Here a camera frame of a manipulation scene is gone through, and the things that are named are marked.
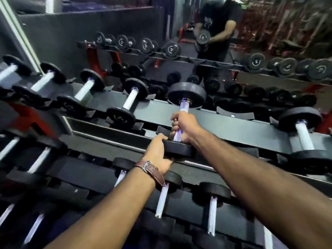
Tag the person's right hand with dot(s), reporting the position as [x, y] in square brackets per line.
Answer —
[188, 125]

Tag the large wall mirror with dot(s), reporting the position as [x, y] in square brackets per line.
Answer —
[64, 36]

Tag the person's right fingers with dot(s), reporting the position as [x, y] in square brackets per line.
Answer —
[175, 125]

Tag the group of black rack dumbbells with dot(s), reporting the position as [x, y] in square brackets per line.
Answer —
[214, 191]

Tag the person's right forearm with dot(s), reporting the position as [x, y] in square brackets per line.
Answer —
[262, 184]

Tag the black and red dumbbell rack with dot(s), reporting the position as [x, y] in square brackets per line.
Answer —
[233, 127]

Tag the person's left thumb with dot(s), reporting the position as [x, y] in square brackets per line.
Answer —
[169, 161]

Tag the person's left hand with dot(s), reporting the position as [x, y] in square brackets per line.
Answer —
[155, 154]

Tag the person's left forearm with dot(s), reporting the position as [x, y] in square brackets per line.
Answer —
[109, 212]

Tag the brown leather wristwatch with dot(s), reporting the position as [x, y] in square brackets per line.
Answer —
[153, 171]

